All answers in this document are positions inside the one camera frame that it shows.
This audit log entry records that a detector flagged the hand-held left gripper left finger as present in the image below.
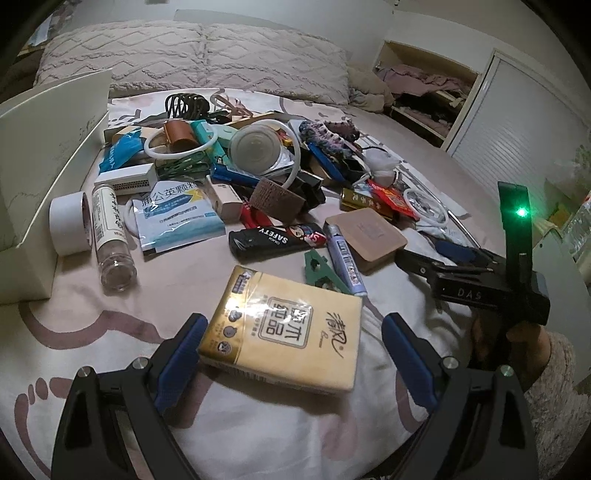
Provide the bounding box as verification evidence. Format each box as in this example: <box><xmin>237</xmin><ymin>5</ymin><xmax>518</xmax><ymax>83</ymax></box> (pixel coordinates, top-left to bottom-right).
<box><xmin>51</xmin><ymin>313</ymin><xmax>209</xmax><ymax>480</ymax></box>

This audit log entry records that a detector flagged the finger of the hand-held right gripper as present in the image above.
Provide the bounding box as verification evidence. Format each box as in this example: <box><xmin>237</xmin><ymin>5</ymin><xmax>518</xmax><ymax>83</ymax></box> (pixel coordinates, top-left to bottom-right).
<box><xmin>394</xmin><ymin>248</ymin><xmax>459</xmax><ymax>283</ymax></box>
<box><xmin>433</xmin><ymin>239</ymin><xmax>507</xmax><ymax>274</ymax></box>

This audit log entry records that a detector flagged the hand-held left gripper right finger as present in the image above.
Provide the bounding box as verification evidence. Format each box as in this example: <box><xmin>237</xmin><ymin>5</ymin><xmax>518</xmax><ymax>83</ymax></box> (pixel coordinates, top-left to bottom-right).
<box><xmin>381</xmin><ymin>312</ymin><xmax>539</xmax><ymax>480</ymax></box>

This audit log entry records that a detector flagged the yellow tissue pack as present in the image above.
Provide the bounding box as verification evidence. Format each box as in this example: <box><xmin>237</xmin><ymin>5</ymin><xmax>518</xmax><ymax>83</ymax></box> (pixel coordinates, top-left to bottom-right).
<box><xmin>198</xmin><ymin>265</ymin><xmax>364</xmax><ymax>396</ymax></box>

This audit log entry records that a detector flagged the white shoe box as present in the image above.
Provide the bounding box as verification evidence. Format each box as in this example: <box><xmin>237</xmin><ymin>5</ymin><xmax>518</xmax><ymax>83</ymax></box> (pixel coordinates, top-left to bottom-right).
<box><xmin>0</xmin><ymin>68</ymin><xmax>115</xmax><ymax>254</ymax></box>

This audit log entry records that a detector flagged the person's right forearm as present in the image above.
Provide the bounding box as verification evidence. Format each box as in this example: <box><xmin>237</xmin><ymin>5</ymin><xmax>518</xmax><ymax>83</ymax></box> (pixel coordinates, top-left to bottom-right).
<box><xmin>522</xmin><ymin>332</ymin><xmax>591</xmax><ymax>418</ymax></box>

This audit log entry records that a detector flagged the person's right hand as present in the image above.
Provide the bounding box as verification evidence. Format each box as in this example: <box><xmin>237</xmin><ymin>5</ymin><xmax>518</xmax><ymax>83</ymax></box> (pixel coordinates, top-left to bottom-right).
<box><xmin>471</xmin><ymin>316</ymin><xmax>553</xmax><ymax>385</ymax></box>

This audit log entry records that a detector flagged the telescopic metal rod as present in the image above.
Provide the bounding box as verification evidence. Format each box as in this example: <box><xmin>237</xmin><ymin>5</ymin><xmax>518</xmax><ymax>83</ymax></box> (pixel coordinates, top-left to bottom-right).
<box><xmin>394</xmin><ymin>159</ymin><xmax>481</xmax><ymax>252</ymax></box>

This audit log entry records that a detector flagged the tan square case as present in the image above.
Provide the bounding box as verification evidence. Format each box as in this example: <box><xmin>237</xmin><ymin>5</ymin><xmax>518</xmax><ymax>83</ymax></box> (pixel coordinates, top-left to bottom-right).
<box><xmin>325</xmin><ymin>207</ymin><xmax>409</xmax><ymax>274</ymax></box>

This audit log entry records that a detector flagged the white side table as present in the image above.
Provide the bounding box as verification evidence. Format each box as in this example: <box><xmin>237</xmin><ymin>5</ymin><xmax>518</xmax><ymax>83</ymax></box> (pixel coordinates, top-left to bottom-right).
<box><xmin>531</xmin><ymin>175</ymin><xmax>591</xmax><ymax>296</ymax></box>

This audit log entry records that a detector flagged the grey bed sheet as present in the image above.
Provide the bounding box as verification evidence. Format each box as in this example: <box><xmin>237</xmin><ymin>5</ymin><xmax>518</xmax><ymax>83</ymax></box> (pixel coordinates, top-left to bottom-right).
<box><xmin>346</xmin><ymin>99</ymin><xmax>518</xmax><ymax>259</ymax></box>

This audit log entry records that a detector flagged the red snack packet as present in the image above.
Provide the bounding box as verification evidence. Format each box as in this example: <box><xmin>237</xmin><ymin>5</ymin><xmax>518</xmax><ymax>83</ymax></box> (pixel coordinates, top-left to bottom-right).
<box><xmin>367</xmin><ymin>180</ymin><xmax>419</xmax><ymax>219</ymax></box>

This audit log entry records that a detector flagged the lilac marker pen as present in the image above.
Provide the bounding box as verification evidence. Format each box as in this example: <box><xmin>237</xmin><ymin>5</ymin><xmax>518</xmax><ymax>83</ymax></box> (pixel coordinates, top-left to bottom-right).
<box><xmin>322</xmin><ymin>223</ymin><xmax>369</xmax><ymax>297</ymax></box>

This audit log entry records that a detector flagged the gold brown packet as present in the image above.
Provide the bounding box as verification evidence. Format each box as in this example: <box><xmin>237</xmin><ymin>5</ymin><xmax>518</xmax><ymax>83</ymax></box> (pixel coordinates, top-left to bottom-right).
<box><xmin>341</xmin><ymin>187</ymin><xmax>394</xmax><ymax>216</ymax></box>

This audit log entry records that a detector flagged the green plastic clip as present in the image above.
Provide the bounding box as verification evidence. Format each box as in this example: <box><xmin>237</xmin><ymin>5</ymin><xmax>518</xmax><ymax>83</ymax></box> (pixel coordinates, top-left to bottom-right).
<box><xmin>302</xmin><ymin>249</ymin><xmax>355</xmax><ymax>297</ymax></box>

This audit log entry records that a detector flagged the crumpled white plastic bag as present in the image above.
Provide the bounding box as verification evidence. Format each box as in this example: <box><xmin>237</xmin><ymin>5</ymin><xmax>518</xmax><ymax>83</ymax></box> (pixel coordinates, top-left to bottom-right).
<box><xmin>367</xmin><ymin>152</ymin><xmax>399</xmax><ymax>184</ymax></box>

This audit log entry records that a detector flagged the small black box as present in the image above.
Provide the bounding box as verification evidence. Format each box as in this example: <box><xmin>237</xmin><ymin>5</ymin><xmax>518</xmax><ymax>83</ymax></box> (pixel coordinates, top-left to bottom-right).
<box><xmin>294</xmin><ymin>170</ymin><xmax>327</xmax><ymax>207</ymax></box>

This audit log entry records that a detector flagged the dark blue pen case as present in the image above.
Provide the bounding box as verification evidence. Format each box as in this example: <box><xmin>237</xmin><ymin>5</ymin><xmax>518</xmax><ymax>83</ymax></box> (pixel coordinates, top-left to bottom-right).
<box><xmin>307</xmin><ymin>141</ymin><xmax>342</xmax><ymax>179</ymax></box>

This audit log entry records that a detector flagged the blue white medicine sachet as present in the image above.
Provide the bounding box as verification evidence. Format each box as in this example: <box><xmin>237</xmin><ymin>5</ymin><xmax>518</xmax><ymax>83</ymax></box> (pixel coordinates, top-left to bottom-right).
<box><xmin>130</xmin><ymin>179</ymin><xmax>228</xmax><ymax>256</ymax></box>

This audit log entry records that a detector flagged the clear plastic bottle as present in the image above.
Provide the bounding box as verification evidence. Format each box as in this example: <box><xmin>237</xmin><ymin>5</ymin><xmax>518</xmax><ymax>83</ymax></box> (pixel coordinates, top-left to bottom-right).
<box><xmin>91</xmin><ymin>182</ymin><xmax>139</xmax><ymax>292</ymax></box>

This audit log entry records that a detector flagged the black lighter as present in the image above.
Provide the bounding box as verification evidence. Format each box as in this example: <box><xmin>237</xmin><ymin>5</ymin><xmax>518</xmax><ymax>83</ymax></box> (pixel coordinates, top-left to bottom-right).
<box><xmin>228</xmin><ymin>223</ymin><xmax>329</xmax><ymax>262</ymax></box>

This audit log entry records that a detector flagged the pile of dark clothes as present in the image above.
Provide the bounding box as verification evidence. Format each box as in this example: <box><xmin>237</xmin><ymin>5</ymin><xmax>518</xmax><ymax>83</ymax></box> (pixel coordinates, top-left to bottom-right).
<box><xmin>392</xmin><ymin>90</ymin><xmax>463</xmax><ymax>136</ymax></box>

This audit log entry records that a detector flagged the white shutter door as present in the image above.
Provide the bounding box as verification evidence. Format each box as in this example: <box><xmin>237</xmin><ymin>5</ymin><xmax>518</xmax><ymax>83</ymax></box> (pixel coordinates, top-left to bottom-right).
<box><xmin>444</xmin><ymin>48</ymin><xmax>591</xmax><ymax>195</ymax></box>

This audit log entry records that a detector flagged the brown tape roll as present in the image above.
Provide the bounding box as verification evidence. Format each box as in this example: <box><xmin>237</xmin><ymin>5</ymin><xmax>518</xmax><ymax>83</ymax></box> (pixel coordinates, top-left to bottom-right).
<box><xmin>250</xmin><ymin>176</ymin><xmax>306</xmax><ymax>219</ymax></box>

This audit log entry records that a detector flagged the purple knitted hair claw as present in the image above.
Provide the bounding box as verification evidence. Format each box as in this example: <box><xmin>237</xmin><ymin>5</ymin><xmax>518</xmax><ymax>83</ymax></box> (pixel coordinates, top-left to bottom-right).
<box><xmin>299</xmin><ymin>119</ymin><xmax>359</xmax><ymax>156</ymax></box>

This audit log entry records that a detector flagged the small cream box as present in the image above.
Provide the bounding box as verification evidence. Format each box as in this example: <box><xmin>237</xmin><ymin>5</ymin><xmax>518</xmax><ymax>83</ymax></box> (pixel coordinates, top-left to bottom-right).
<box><xmin>204</xmin><ymin>176</ymin><xmax>244</xmax><ymax>221</ymax></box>

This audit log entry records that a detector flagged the white tape roll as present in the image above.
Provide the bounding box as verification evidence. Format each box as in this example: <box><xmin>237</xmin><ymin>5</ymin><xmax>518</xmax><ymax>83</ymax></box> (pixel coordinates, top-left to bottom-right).
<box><xmin>48</xmin><ymin>191</ymin><xmax>94</xmax><ymax>256</ymax></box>

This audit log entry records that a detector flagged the beige plush cushion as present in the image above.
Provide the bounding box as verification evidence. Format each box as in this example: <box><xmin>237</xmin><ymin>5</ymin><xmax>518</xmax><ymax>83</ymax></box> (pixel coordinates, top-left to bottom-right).
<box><xmin>348</xmin><ymin>65</ymin><xmax>394</xmax><ymax>114</ymax></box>

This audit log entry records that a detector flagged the pile of pink clothes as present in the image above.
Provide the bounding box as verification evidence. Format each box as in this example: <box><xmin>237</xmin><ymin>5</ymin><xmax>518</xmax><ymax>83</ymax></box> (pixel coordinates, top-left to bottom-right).
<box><xmin>376</xmin><ymin>64</ymin><xmax>472</xmax><ymax>94</ymax></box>

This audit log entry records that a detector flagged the white rectangular device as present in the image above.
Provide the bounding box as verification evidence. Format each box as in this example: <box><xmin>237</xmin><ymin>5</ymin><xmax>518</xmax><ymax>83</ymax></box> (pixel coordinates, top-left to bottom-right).
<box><xmin>96</xmin><ymin>164</ymin><xmax>158</xmax><ymax>195</ymax></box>

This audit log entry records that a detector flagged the blue rectangular case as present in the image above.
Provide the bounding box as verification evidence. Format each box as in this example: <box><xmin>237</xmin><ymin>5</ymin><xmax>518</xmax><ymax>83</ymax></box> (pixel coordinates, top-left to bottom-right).
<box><xmin>210</xmin><ymin>163</ymin><xmax>260</xmax><ymax>188</ymax></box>

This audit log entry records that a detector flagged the blue packet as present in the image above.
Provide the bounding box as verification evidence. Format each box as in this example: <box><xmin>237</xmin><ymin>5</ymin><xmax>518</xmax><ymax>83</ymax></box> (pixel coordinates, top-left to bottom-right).
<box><xmin>98</xmin><ymin>130</ymin><xmax>156</xmax><ymax>177</ymax></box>

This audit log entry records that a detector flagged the light wooden board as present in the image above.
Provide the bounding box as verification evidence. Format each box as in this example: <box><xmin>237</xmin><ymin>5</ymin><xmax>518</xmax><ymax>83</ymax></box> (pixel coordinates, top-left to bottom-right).
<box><xmin>230</xmin><ymin>110</ymin><xmax>297</xmax><ymax>136</ymax></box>

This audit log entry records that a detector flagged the brown leather cup sleeve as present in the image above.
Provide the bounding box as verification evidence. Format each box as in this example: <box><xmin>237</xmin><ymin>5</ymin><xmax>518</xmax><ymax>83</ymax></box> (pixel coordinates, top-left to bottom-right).
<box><xmin>164</xmin><ymin>120</ymin><xmax>198</xmax><ymax>154</ymax></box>

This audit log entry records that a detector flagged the pink hair clip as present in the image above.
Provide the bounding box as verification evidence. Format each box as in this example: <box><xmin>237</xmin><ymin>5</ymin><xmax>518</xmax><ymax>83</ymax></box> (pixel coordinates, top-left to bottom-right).
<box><xmin>210</xmin><ymin>95</ymin><xmax>253</xmax><ymax>124</ymax></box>

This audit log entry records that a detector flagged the beige tufted pillow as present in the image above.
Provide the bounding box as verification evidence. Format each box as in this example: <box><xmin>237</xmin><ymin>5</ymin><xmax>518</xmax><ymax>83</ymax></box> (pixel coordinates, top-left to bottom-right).
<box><xmin>34</xmin><ymin>22</ymin><xmax>207</xmax><ymax>94</ymax></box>
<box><xmin>202</xmin><ymin>23</ymin><xmax>350</xmax><ymax>105</ymax></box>

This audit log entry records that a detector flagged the black hair claw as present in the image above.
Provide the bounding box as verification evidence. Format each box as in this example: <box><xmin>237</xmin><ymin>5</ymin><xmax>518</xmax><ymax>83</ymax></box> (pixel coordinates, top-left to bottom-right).
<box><xmin>165</xmin><ymin>93</ymin><xmax>209</xmax><ymax>123</ymax></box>

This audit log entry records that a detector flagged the brown blanket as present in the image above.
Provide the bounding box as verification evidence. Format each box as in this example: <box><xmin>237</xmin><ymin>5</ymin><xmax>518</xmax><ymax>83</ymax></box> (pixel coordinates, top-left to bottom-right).
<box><xmin>0</xmin><ymin>46</ymin><xmax>44</xmax><ymax>90</ymax></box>

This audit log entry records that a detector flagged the dark green wire clip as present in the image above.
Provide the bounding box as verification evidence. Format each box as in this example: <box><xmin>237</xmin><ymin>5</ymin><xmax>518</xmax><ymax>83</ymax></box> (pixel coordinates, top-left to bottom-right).
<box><xmin>156</xmin><ymin>154</ymin><xmax>214</xmax><ymax>179</ymax></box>

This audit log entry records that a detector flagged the wall niche shelf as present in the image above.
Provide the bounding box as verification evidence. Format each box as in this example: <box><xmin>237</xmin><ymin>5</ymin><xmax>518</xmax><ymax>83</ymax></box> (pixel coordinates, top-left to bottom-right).
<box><xmin>373</xmin><ymin>39</ymin><xmax>482</xmax><ymax>149</ymax></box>

